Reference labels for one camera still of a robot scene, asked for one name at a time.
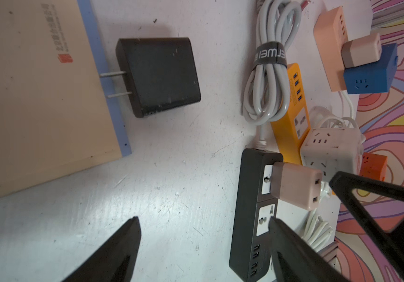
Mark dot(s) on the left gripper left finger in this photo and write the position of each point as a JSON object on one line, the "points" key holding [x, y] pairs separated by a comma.
{"points": [[115, 260]]}

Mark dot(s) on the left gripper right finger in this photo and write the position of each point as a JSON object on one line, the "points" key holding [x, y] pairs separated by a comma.
{"points": [[294, 260]]}

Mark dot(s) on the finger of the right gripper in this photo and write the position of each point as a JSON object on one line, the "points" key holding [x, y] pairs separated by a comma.
{"points": [[370, 229]]}

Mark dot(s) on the black power strip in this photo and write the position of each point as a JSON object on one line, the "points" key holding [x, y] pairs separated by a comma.
{"points": [[250, 255]]}

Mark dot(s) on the pink small plug adapter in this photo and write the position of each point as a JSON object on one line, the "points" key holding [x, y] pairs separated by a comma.
{"points": [[296, 184]]}

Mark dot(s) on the orange cube socket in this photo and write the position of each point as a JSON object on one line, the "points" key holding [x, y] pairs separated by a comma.
{"points": [[373, 166]]}

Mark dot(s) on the white cube socket adapter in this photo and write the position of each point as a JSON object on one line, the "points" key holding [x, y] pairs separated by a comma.
{"points": [[333, 150]]}

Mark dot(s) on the yellow power strip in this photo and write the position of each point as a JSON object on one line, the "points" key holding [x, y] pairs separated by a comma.
{"points": [[291, 130]]}

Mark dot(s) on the black charger plug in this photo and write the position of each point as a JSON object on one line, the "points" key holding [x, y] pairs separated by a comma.
{"points": [[159, 73]]}

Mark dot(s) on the blue cube socket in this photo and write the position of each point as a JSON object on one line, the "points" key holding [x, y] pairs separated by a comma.
{"points": [[375, 77]]}

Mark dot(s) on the pink power strip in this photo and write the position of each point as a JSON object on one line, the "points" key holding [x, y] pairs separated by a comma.
{"points": [[330, 35]]}

